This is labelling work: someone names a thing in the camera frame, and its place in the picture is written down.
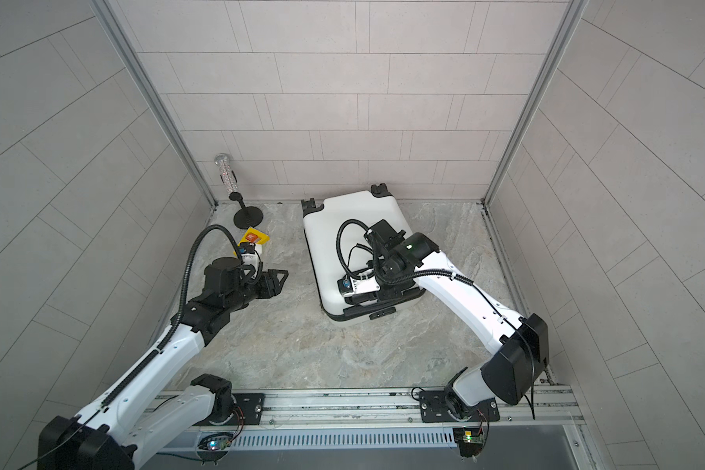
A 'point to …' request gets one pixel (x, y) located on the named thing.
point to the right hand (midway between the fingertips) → (371, 283)
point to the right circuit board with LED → (470, 440)
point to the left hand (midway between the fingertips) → (287, 271)
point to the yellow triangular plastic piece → (253, 235)
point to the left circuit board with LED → (214, 446)
